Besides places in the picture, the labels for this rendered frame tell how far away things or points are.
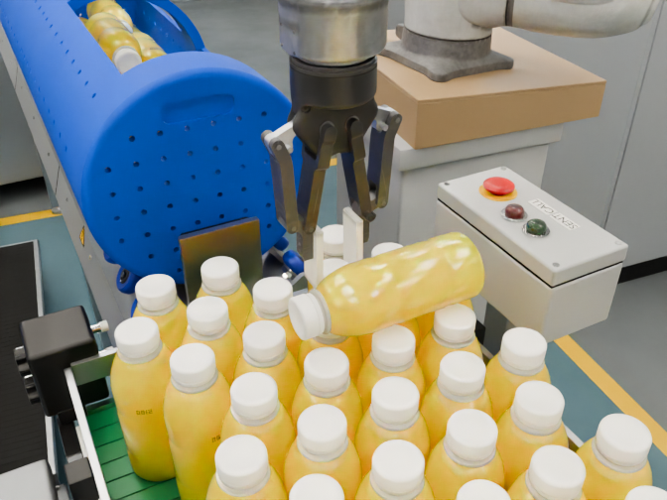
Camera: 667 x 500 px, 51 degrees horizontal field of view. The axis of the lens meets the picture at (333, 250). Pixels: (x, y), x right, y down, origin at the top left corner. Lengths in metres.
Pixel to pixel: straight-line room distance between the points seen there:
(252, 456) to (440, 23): 0.84
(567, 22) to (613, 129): 1.15
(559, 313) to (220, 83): 0.44
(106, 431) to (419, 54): 0.78
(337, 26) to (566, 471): 0.37
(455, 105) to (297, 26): 0.60
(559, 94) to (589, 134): 1.15
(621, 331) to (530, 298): 1.72
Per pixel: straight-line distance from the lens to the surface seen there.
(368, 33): 0.57
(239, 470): 0.53
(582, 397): 2.19
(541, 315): 0.74
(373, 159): 0.67
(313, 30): 0.56
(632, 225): 2.52
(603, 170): 2.37
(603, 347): 2.38
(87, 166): 0.80
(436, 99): 1.11
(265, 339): 0.63
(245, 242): 0.86
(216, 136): 0.82
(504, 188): 0.81
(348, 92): 0.58
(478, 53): 1.24
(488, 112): 1.18
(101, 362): 0.80
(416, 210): 1.22
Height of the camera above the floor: 1.50
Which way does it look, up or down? 34 degrees down
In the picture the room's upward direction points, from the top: straight up
